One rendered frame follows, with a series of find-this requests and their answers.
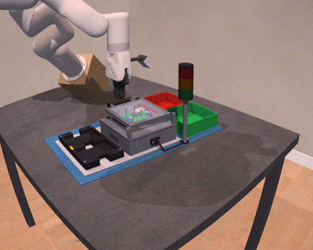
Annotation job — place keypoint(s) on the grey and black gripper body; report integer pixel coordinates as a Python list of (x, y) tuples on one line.
[(116, 62)]

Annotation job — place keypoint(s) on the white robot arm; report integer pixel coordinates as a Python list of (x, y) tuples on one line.
[(50, 45)]

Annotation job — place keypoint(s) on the green bin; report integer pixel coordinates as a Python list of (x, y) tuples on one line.
[(198, 118)]

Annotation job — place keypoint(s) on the red bin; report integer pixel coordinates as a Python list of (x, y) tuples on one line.
[(164, 100)]

